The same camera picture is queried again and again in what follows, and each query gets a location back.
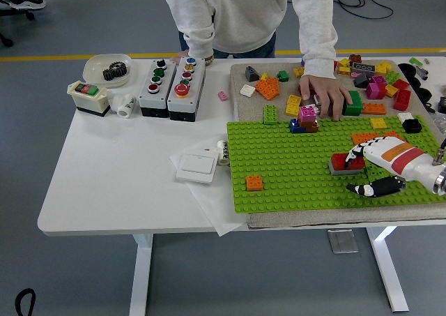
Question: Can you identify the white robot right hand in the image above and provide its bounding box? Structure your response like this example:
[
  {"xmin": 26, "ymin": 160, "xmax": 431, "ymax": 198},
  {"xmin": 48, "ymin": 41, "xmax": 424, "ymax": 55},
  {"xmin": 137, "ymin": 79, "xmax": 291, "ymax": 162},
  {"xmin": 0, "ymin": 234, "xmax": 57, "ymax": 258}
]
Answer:
[{"xmin": 344, "ymin": 135, "xmax": 446, "ymax": 199}]

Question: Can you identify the person's right hand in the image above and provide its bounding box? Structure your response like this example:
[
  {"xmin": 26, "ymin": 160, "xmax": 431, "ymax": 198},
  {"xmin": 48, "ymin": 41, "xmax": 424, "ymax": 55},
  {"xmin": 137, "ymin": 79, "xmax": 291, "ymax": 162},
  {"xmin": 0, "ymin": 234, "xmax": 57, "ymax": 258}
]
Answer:
[{"xmin": 169, "ymin": 49, "xmax": 196, "ymax": 65}]

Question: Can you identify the person's left hand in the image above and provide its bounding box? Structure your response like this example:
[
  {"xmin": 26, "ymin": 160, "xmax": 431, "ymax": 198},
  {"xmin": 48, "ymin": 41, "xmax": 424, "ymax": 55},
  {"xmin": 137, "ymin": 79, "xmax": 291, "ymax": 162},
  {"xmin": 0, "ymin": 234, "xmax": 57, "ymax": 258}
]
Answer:
[{"xmin": 299, "ymin": 74, "xmax": 353, "ymax": 121}]

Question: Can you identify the large dark green brick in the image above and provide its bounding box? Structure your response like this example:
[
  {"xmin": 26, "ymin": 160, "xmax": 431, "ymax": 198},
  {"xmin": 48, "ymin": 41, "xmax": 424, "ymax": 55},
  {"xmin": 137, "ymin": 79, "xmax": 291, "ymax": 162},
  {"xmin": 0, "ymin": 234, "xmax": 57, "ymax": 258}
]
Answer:
[{"xmin": 343, "ymin": 89, "xmax": 364, "ymax": 116}]

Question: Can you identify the red long brick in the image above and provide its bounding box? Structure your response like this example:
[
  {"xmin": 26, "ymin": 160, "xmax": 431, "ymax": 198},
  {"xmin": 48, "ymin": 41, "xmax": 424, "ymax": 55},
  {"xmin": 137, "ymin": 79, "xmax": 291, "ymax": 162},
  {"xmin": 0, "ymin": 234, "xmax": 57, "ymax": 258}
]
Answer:
[{"xmin": 330, "ymin": 152, "xmax": 366, "ymax": 171}]

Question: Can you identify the green studded baseplate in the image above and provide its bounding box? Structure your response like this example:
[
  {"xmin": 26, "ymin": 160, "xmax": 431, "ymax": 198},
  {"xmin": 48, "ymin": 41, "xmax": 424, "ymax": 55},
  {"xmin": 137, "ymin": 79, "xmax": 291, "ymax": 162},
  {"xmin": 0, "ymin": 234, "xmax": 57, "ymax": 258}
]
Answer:
[{"xmin": 226, "ymin": 115, "xmax": 446, "ymax": 214}]

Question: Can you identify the grey emergency-stop control box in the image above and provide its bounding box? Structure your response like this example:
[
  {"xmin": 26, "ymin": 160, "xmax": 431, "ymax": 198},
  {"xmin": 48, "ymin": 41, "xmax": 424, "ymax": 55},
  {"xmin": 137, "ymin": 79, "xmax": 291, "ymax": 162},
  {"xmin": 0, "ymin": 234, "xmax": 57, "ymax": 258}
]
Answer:
[{"xmin": 167, "ymin": 57, "xmax": 206, "ymax": 123}]

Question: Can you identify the yellow long brick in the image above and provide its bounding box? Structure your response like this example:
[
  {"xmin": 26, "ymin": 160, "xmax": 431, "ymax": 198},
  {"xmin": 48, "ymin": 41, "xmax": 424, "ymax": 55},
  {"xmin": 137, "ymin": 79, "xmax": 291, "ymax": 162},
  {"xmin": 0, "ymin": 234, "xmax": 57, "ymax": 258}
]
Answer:
[{"xmin": 285, "ymin": 95, "xmax": 302, "ymax": 116}]

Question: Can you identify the dark grey long brick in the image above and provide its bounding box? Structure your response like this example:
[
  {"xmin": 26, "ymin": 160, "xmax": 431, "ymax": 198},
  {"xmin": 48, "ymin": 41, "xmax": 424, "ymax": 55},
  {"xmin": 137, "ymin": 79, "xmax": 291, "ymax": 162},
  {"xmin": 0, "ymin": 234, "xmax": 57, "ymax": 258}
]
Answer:
[{"xmin": 351, "ymin": 61, "xmax": 377, "ymax": 73}]

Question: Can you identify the large magenta brick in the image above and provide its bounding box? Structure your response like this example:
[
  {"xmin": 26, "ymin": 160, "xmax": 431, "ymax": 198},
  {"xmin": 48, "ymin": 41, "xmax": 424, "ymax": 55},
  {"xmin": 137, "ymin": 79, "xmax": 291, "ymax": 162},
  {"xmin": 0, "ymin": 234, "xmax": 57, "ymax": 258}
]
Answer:
[{"xmin": 365, "ymin": 82, "xmax": 386, "ymax": 100}]

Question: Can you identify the clear plastic bag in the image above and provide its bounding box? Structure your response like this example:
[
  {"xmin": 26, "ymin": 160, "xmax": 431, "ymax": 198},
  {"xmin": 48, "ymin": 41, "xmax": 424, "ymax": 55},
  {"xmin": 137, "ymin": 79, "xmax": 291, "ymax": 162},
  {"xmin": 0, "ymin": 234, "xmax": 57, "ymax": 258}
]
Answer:
[{"xmin": 429, "ymin": 112, "xmax": 446, "ymax": 135}]

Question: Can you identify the grey four-button control box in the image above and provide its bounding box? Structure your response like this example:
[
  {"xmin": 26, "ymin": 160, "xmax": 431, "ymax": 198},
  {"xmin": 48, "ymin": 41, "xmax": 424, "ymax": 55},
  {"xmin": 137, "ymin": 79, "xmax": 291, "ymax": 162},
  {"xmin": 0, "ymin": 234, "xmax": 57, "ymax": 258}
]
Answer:
[{"xmin": 138, "ymin": 59, "xmax": 177, "ymax": 118}]

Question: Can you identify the tall red brick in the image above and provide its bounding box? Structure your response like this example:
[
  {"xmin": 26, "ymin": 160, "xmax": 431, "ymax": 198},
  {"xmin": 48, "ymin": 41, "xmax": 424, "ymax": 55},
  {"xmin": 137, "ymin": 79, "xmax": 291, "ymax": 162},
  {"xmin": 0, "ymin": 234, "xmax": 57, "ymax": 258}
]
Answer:
[{"xmin": 393, "ymin": 89, "xmax": 413, "ymax": 110}]

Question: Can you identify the orange wedge brick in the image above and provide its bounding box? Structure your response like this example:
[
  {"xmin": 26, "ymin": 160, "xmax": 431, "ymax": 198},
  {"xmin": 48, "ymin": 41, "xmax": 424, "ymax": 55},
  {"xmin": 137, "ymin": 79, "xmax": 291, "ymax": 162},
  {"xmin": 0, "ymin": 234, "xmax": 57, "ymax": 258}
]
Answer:
[{"xmin": 255, "ymin": 77, "xmax": 281, "ymax": 101}]

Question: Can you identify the person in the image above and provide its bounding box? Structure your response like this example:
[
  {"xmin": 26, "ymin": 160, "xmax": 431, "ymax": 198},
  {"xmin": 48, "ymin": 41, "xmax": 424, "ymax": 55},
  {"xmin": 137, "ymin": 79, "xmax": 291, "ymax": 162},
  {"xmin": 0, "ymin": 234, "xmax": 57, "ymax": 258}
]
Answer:
[{"xmin": 159, "ymin": 0, "xmax": 353, "ymax": 121}]

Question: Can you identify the grey-brown mat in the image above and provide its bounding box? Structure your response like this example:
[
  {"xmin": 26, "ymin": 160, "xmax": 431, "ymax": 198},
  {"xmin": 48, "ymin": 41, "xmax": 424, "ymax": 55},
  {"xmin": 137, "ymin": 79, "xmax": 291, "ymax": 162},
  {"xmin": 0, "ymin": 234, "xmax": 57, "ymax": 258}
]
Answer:
[{"xmin": 229, "ymin": 59, "xmax": 446, "ymax": 228}]

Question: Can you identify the large white labelled tube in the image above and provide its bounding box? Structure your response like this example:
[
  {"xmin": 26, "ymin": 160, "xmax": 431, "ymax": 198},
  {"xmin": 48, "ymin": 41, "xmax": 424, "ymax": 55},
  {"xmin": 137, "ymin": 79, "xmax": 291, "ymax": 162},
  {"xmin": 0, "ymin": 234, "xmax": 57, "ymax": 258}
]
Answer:
[{"xmin": 116, "ymin": 95, "xmax": 137, "ymax": 119}]

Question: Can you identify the white pipe fitting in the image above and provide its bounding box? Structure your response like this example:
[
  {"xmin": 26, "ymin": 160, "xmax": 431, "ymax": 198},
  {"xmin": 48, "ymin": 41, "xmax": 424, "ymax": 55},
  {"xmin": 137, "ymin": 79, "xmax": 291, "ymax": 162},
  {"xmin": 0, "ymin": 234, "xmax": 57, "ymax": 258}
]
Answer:
[{"xmin": 107, "ymin": 93, "xmax": 123, "ymax": 115}]

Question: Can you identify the white plastic bowl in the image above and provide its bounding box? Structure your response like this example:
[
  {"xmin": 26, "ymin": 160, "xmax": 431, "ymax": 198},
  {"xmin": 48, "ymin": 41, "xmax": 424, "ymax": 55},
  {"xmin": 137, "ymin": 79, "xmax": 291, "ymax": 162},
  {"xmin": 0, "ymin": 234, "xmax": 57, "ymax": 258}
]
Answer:
[{"xmin": 82, "ymin": 53, "xmax": 134, "ymax": 89}]

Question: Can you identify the clear floor plate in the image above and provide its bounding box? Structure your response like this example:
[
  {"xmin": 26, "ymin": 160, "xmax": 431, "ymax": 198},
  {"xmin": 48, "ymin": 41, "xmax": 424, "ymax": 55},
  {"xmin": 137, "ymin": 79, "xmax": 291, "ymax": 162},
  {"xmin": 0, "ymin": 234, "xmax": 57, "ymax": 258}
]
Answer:
[{"xmin": 326, "ymin": 228, "xmax": 360, "ymax": 255}]

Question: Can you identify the small white labelled tube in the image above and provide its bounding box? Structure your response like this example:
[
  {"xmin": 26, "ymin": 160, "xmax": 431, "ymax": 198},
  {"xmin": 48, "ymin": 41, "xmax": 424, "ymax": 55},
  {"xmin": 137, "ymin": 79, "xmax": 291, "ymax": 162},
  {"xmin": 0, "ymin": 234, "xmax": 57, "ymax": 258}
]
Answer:
[{"xmin": 217, "ymin": 140, "xmax": 230, "ymax": 167}]

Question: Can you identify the white table leg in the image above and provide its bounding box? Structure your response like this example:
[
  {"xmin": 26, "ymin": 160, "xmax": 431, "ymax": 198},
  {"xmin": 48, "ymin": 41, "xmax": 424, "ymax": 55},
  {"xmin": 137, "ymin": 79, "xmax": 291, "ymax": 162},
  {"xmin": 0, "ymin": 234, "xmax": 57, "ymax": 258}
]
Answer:
[
  {"xmin": 365, "ymin": 226, "xmax": 410, "ymax": 313},
  {"xmin": 129, "ymin": 234, "xmax": 154, "ymax": 316}
]

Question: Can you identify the orange square brick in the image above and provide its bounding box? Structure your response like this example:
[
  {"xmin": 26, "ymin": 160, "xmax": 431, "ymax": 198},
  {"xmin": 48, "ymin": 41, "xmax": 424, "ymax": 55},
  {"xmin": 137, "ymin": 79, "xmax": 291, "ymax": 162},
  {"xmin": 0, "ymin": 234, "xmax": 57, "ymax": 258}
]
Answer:
[{"xmin": 246, "ymin": 175, "xmax": 264, "ymax": 192}]

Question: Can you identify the white paper sheet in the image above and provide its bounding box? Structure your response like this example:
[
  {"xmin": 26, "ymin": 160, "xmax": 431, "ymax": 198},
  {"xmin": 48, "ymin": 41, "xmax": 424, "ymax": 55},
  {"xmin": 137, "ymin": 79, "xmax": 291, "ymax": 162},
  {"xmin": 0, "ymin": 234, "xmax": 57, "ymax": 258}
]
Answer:
[{"xmin": 169, "ymin": 137, "xmax": 252, "ymax": 236}]

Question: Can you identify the black white sneaker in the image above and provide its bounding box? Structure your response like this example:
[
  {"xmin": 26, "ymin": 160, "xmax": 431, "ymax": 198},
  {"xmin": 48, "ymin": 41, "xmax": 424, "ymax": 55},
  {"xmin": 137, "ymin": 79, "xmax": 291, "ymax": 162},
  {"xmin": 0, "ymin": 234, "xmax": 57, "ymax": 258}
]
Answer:
[{"xmin": 8, "ymin": 0, "xmax": 47, "ymax": 10}]

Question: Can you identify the black floor cable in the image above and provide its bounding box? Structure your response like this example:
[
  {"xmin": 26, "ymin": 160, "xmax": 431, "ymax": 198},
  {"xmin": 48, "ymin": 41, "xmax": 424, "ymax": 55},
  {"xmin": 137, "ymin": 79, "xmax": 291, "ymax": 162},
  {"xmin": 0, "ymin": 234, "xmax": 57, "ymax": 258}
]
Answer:
[{"xmin": 334, "ymin": 0, "xmax": 446, "ymax": 20}]

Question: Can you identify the beige red-green switch box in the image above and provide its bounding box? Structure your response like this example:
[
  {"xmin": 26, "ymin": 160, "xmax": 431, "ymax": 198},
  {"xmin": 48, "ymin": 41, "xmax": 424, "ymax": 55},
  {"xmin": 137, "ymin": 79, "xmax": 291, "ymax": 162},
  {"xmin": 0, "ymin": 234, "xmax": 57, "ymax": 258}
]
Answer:
[{"xmin": 66, "ymin": 80, "xmax": 111, "ymax": 119}]

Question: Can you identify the white wall switch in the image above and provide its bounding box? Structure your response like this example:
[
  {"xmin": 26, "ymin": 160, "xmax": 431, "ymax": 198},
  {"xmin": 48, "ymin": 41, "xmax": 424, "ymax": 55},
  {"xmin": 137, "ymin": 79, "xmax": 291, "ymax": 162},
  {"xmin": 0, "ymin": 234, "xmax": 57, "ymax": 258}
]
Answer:
[{"xmin": 175, "ymin": 148, "xmax": 216, "ymax": 184}]

